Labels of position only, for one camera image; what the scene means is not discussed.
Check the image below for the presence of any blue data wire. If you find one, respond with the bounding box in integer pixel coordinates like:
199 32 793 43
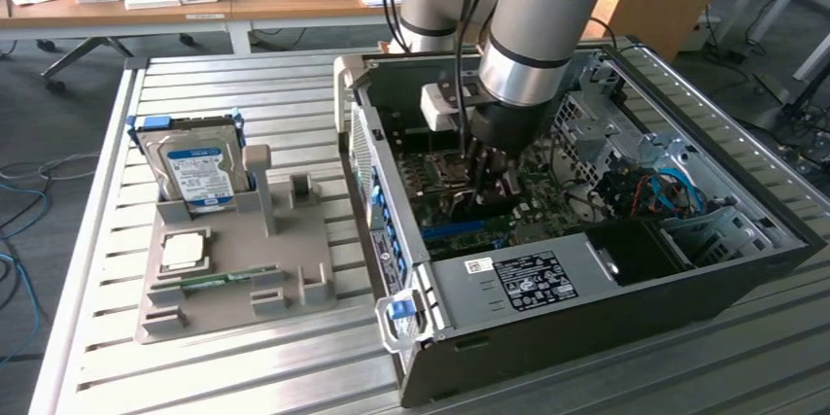
652 166 711 218

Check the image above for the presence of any green RAM stick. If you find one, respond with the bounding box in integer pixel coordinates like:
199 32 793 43
153 266 278 293

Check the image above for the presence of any graphics card with metal bracket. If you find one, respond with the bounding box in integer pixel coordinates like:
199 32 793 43
444 181 521 223

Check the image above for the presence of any blue floor cable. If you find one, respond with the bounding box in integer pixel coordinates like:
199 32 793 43
0 181 49 367

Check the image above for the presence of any grey power supply unit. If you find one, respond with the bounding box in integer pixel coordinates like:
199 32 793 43
430 231 617 329

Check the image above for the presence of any open black PC case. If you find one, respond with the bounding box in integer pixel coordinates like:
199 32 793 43
332 43 829 409

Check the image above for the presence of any silver CPU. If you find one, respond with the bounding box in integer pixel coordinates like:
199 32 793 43
159 233 207 273

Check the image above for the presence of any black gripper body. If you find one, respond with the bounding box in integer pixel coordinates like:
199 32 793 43
470 96 553 154

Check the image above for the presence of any wooden desk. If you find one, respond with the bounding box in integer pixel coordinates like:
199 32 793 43
0 0 585 54

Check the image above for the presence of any hard disk with blue caddy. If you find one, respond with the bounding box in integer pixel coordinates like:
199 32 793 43
126 111 258 215

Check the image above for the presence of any silver perforated drive cage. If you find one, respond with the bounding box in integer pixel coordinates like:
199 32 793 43
550 90 654 192

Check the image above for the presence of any chair base with castors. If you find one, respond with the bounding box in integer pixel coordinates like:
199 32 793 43
35 34 201 94

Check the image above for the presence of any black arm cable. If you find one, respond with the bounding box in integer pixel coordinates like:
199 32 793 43
381 0 473 161

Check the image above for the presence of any silver disk bay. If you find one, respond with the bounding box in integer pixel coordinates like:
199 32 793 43
661 205 777 268

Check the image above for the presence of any blue expansion slot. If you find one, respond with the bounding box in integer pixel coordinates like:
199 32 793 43
421 219 486 241

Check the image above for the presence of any blue case latch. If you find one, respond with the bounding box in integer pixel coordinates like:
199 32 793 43
385 298 416 323

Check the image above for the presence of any white table leg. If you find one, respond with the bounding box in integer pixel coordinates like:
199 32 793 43
795 33 830 82

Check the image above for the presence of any grey floor cable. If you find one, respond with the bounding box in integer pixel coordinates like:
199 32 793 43
0 151 103 183

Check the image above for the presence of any grey parts rack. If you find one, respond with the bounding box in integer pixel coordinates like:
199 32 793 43
133 142 340 346

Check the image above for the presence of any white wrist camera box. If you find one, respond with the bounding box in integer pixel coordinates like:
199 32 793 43
420 83 485 133

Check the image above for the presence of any white power box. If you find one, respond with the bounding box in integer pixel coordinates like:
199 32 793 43
686 14 721 52

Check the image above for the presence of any green motherboard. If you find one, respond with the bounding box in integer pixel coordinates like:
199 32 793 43
389 127 585 260

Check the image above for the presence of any CPU socket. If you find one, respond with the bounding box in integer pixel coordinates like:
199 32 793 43
428 151 470 188

